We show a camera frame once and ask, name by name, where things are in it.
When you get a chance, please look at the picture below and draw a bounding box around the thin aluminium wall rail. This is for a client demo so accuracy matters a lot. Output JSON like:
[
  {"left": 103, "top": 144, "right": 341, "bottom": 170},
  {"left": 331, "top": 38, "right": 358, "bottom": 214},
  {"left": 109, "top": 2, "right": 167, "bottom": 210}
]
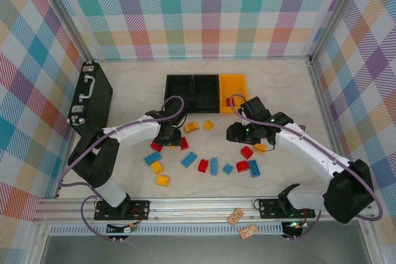
[{"left": 94, "top": 55, "right": 312, "bottom": 62}]

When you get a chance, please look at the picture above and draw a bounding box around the grey metal sheet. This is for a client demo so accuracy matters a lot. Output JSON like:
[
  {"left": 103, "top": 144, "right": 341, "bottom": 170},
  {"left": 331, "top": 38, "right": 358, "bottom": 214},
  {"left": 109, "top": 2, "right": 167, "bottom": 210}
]
[{"left": 40, "top": 234, "right": 372, "bottom": 264}]

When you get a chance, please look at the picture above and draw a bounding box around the aluminium mounting rail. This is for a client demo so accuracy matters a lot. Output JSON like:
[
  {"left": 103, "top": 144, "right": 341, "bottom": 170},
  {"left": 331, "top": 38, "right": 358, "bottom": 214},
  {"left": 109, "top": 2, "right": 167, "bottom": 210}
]
[{"left": 33, "top": 196, "right": 374, "bottom": 224}]

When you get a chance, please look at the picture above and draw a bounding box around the black case with silver handle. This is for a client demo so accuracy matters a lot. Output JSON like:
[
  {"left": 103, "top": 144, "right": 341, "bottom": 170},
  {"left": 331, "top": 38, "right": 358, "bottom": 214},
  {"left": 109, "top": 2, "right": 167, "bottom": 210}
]
[{"left": 66, "top": 61, "right": 114, "bottom": 146}]

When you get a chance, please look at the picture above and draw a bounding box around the aluminium side rail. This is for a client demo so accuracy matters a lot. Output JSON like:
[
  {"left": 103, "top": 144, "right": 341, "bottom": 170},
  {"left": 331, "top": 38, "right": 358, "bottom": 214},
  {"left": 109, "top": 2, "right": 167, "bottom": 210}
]
[{"left": 304, "top": 55, "right": 356, "bottom": 197}]

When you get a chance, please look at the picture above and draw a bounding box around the white perforated cable tray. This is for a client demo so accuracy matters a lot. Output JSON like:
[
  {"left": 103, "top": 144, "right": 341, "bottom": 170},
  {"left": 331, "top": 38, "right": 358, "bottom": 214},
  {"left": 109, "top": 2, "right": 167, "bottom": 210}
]
[{"left": 49, "top": 224, "right": 285, "bottom": 236}]

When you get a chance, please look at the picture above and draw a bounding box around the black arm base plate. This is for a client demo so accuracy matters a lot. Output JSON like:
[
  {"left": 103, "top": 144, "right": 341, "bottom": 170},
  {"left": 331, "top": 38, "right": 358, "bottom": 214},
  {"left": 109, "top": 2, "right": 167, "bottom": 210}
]
[
  {"left": 257, "top": 197, "right": 317, "bottom": 219},
  {"left": 93, "top": 199, "right": 152, "bottom": 222}
]

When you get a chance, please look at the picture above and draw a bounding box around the yellow plastic bin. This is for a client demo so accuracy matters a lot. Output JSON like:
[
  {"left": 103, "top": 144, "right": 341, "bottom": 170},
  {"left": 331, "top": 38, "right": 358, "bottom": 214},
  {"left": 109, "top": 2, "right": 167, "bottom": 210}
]
[{"left": 218, "top": 74, "right": 250, "bottom": 115}]

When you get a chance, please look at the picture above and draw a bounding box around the small power connector with wires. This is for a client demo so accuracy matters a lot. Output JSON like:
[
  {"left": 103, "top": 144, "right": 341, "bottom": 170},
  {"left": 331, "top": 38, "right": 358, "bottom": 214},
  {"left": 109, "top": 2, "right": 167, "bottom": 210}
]
[
  {"left": 106, "top": 223, "right": 139, "bottom": 236},
  {"left": 283, "top": 220, "right": 306, "bottom": 231}
]

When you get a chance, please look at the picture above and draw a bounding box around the aluminium frame post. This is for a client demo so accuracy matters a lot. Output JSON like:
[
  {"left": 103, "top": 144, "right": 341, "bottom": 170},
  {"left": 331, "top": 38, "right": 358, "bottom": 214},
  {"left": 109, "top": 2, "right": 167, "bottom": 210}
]
[
  {"left": 308, "top": 0, "right": 374, "bottom": 62},
  {"left": 36, "top": 0, "right": 100, "bottom": 62}
]

